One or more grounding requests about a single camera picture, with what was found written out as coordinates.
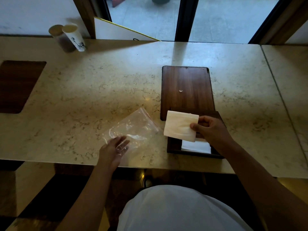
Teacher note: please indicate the person's left hand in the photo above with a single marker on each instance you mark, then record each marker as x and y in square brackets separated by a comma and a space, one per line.
[110, 153]

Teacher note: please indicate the person's right hand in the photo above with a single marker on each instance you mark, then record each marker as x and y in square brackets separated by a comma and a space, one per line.
[214, 133]

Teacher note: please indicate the person's right thumb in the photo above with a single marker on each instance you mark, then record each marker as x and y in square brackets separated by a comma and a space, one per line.
[197, 128]

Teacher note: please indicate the person's left fingers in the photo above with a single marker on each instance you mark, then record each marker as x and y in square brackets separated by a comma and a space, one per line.
[122, 143]

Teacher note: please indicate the white tissue stack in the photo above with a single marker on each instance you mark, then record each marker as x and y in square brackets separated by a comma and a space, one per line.
[179, 126]

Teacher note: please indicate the clear plastic zip bag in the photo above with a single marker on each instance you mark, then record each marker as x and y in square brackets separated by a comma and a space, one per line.
[136, 128]

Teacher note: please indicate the person's right forearm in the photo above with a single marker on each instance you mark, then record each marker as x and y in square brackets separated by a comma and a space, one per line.
[262, 187]

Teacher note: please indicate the person's left forearm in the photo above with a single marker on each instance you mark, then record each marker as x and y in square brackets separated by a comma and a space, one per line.
[89, 202]

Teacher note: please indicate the white tissues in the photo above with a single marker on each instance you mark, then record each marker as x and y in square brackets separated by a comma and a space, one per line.
[196, 147]

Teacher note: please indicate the dark wooden tissue box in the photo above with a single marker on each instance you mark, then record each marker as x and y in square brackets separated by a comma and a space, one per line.
[174, 146]

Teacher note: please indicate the dark wooden box lid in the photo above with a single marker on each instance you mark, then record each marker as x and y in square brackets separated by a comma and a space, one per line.
[186, 86]

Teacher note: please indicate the person's white shirt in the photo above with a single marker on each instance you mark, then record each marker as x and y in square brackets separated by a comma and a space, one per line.
[178, 209]

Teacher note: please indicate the white board with gold edge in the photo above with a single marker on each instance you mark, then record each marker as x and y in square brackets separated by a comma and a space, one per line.
[113, 32]

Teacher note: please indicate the white printed paper cup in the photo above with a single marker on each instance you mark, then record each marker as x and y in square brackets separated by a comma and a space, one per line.
[75, 37]

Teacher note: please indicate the brown paper cup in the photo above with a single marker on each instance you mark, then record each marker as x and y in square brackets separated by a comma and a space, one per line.
[60, 38]

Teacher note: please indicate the dark green object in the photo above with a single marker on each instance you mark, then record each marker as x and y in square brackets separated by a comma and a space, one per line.
[160, 0]

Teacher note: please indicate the red object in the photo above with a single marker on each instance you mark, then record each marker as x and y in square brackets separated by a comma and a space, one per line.
[118, 1]

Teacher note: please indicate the black window frame post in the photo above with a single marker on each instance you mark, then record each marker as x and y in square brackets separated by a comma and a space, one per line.
[186, 19]

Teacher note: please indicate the brown wooden window frame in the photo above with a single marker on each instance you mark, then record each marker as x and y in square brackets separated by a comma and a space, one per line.
[279, 21]
[87, 14]

